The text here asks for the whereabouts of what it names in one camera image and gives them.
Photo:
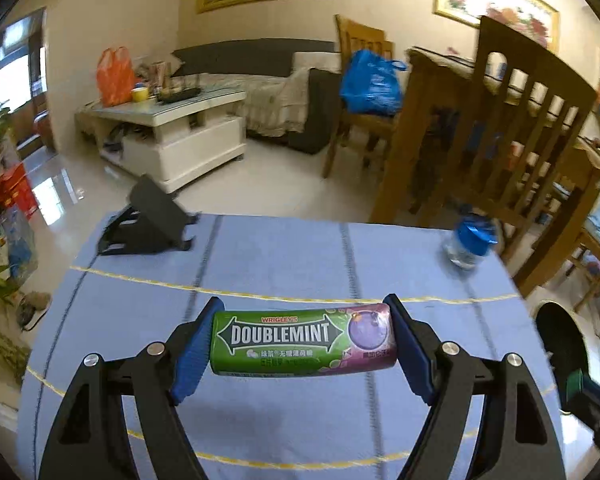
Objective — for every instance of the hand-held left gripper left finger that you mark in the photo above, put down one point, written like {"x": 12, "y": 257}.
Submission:
{"x": 197, "y": 355}

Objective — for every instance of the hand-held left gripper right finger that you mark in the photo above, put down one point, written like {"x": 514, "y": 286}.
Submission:
{"x": 415, "y": 355}

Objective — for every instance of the green gum bottle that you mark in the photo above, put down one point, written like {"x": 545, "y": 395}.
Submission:
{"x": 300, "y": 337}

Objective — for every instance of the blue striped tablecloth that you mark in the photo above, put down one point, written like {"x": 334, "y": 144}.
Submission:
{"x": 290, "y": 430}

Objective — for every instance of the blue lid glass jar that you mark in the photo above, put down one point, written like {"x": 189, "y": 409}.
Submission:
{"x": 470, "y": 240}

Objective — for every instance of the black phone stand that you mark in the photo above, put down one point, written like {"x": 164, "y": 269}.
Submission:
{"x": 145, "y": 220}

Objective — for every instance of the white coffee table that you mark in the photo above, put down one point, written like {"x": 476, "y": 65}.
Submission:
{"x": 180, "y": 145}

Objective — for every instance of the wooden dining table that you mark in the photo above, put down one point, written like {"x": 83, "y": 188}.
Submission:
{"x": 430, "y": 125}

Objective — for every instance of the light wooden chair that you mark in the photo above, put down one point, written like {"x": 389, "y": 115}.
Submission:
{"x": 360, "y": 130}

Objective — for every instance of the dark wooden slat chair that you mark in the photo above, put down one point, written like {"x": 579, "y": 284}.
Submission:
{"x": 540, "y": 150}

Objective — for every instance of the red carton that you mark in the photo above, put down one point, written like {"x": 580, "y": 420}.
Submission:
{"x": 15, "y": 192}

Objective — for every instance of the black tray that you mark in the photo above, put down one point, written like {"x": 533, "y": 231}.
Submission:
{"x": 177, "y": 95}

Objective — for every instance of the yellow cup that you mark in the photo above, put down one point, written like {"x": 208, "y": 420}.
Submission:
{"x": 140, "y": 95}

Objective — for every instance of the beige lace sofa cover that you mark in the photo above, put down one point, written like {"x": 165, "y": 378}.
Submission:
{"x": 275, "y": 100}

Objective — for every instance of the blue shopping bag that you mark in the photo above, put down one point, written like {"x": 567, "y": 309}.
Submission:
{"x": 372, "y": 85}

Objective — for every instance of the orange plastic bag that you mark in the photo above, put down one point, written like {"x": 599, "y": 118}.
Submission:
{"x": 115, "y": 77}

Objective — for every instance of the dark grey sofa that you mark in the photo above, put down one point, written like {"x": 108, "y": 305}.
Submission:
{"x": 240, "y": 57}

